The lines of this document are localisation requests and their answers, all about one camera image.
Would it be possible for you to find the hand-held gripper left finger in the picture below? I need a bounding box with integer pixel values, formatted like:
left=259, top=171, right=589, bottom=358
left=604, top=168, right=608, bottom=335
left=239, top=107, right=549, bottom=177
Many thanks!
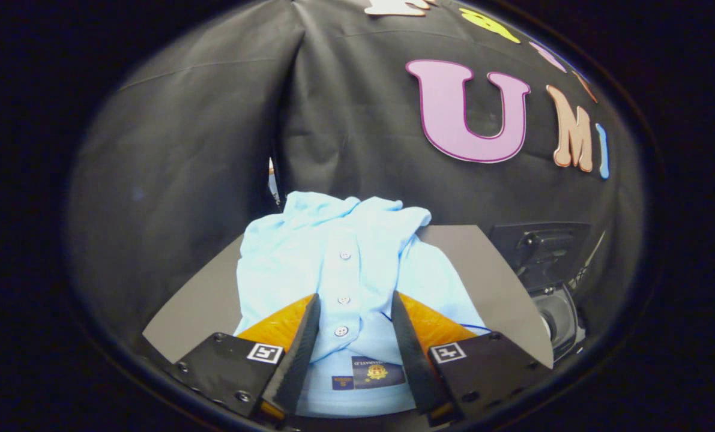
left=173, top=293, right=322, bottom=421

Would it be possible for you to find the dark washing machine lid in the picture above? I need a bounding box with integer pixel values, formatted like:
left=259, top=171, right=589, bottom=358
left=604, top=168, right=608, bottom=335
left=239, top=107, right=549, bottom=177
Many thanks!
left=488, top=222, right=592, bottom=292

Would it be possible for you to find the black backdrop cloth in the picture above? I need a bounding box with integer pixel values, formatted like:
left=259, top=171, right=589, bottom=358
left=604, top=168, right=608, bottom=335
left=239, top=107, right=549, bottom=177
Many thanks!
left=65, top=0, right=647, bottom=340

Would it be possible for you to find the light blue polo shirt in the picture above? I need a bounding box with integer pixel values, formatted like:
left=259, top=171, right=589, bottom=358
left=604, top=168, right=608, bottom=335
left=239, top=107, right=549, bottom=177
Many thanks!
left=234, top=191, right=491, bottom=418

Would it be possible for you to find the black and beige cabinet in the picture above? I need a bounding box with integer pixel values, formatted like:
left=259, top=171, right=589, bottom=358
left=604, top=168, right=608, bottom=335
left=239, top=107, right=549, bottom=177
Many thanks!
left=142, top=224, right=555, bottom=370

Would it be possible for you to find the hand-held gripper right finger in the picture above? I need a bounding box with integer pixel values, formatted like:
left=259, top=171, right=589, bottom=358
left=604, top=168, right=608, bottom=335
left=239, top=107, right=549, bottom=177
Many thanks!
left=390, top=290, right=554, bottom=424

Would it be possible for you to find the grey washing machine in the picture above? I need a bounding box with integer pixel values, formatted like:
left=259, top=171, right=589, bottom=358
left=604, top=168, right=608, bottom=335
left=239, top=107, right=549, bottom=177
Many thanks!
left=516, top=231, right=607, bottom=362

